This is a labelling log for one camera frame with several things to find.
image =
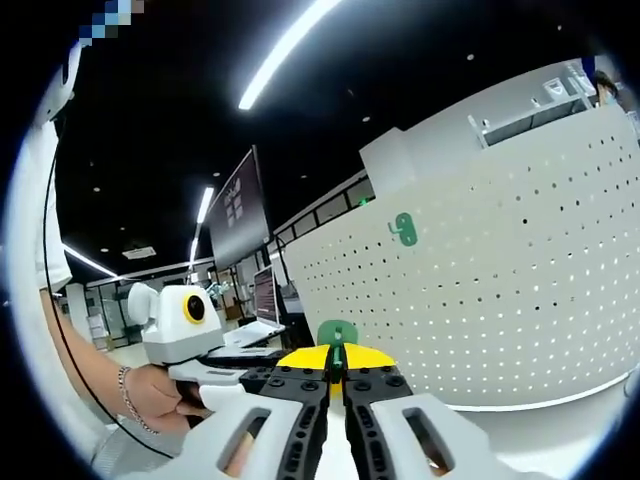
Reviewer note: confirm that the person's left hand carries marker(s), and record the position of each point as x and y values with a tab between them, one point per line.
155	395

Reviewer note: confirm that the long ceiling light strip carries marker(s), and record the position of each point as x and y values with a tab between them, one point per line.
265	70

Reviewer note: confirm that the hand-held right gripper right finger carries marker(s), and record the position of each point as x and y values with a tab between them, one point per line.
370	400

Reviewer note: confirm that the person's white shirt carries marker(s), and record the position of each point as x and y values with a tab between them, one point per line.
35	200

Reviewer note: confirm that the white perforated mounting plate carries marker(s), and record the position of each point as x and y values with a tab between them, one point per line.
475	300

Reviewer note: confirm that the ceiling air conditioner vent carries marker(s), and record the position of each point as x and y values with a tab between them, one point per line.
140	252

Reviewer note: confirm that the green hook assembly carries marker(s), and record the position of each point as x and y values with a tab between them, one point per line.
337	332
406	232

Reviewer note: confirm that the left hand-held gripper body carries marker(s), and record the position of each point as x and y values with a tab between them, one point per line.
175	330

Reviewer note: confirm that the large dark display screen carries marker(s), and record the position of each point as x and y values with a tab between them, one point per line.
240	225

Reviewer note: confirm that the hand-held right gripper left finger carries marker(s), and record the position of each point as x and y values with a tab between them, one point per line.
300	400

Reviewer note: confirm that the metal shelf rack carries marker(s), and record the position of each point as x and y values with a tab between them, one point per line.
500	131

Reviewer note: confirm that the white laptop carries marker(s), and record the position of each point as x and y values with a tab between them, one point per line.
265	295

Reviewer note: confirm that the white storage box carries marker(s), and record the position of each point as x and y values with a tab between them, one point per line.
555	91

